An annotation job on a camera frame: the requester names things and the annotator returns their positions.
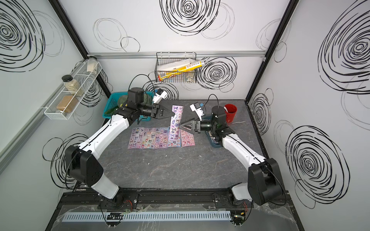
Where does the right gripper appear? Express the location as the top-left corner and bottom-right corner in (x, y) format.
(180, 118), (217, 136)

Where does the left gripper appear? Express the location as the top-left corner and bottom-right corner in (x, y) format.
(137, 105), (174, 121)

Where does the purple holographic Kuromi sheet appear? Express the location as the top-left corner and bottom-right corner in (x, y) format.
(169, 105), (183, 141)

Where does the blue glitter sticker sheet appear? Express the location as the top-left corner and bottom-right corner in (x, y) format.
(154, 128), (169, 149)

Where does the dark teal storage box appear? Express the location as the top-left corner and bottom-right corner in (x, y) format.
(207, 114), (226, 148)

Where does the pink My Melody sticker sheet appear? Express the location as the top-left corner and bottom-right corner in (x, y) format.
(180, 130), (195, 147)

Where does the purple Kuromi sticker sheet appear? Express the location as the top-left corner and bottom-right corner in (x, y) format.
(128, 127), (144, 149)

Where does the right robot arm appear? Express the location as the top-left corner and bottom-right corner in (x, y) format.
(179, 103), (286, 206)

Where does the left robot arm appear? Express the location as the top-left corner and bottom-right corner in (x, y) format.
(65, 87), (174, 200)

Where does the yellow foil box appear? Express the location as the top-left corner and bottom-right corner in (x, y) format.
(157, 61), (205, 81)

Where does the right green melon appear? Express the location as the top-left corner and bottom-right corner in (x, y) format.
(143, 92), (152, 105)

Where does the green melon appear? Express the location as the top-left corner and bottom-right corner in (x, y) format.
(118, 95), (128, 107)
(143, 92), (152, 105)

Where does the left green melon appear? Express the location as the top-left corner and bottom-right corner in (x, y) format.
(118, 95), (128, 107)

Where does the red cup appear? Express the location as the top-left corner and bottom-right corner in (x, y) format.
(224, 104), (238, 123)

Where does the white paper package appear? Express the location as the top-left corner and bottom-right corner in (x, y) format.
(157, 59), (196, 71)

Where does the green toy cucumber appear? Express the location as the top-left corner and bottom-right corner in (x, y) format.
(104, 107), (118, 116)

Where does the teal plastic basket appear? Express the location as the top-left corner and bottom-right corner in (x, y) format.
(102, 91), (154, 119)

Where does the clear lid jar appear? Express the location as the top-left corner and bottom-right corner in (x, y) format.
(86, 56), (98, 74)

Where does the black lid spice jar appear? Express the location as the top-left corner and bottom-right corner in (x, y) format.
(62, 75), (81, 92)

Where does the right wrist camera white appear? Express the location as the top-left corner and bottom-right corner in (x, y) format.
(190, 102), (204, 121)

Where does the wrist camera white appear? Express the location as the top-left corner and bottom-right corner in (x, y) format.
(190, 102), (204, 121)
(152, 89), (168, 104)

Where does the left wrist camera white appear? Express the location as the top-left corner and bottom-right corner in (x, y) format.
(152, 89), (168, 104)

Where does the black wire wall basket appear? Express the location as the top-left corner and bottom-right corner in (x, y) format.
(154, 52), (197, 83)

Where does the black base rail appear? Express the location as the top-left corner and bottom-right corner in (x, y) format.
(54, 189), (293, 210)

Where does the white slotted cable duct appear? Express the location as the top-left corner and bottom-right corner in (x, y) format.
(62, 211), (231, 222)

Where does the white wire wall shelf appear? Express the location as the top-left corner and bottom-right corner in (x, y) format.
(44, 59), (103, 125)

